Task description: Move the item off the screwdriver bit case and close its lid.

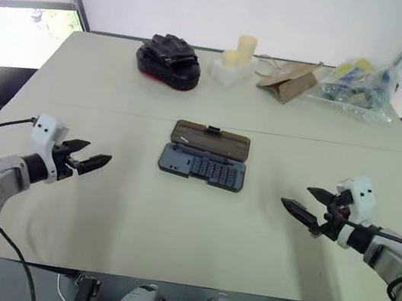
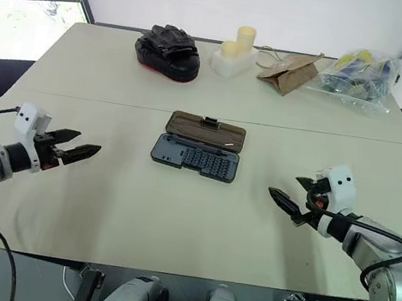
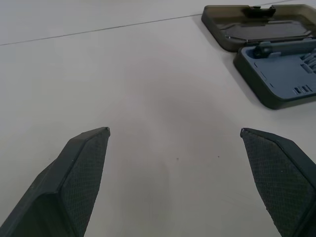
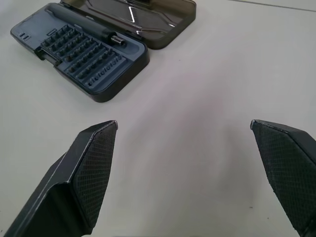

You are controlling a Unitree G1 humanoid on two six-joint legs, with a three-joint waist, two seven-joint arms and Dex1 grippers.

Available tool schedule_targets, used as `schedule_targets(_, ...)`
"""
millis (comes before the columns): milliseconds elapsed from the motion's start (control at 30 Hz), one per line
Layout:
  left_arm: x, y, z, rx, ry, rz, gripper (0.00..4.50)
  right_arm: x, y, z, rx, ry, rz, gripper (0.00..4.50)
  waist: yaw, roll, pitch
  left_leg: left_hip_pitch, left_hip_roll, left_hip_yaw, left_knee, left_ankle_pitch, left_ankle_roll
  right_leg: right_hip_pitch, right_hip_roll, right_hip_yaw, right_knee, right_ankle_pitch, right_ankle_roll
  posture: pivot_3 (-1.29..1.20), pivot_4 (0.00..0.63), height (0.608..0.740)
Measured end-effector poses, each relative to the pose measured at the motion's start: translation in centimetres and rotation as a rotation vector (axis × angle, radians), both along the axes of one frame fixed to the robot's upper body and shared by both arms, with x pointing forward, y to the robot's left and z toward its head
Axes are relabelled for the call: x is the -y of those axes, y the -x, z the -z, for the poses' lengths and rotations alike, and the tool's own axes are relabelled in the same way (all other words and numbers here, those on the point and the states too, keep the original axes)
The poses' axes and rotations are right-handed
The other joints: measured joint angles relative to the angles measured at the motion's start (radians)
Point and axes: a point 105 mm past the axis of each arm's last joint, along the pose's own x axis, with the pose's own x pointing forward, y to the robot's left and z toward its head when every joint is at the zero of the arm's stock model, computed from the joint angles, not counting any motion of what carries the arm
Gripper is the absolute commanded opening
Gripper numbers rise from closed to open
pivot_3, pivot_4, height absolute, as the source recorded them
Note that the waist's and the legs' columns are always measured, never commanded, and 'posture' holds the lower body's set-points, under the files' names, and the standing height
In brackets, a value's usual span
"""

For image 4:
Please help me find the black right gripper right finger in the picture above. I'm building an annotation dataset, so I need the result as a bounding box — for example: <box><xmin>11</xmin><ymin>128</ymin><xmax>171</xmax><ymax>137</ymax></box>
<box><xmin>250</xmin><ymin>119</ymin><xmax>316</xmax><ymax>237</ymax></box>

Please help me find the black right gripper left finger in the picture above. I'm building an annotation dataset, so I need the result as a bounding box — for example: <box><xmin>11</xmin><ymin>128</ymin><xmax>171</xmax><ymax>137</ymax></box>
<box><xmin>0</xmin><ymin>120</ymin><xmax>119</xmax><ymax>237</ymax></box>

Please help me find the dark grey screwdriver bit case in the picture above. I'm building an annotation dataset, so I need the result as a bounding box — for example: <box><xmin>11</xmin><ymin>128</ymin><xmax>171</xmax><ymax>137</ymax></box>
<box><xmin>10</xmin><ymin>0</ymin><xmax>198</xmax><ymax>103</ymax></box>

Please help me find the grey screwdriver handle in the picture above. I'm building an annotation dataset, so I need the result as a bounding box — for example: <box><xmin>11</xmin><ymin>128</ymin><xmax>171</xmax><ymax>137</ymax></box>
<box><xmin>47</xmin><ymin>2</ymin><xmax>127</xmax><ymax>48</ymax></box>

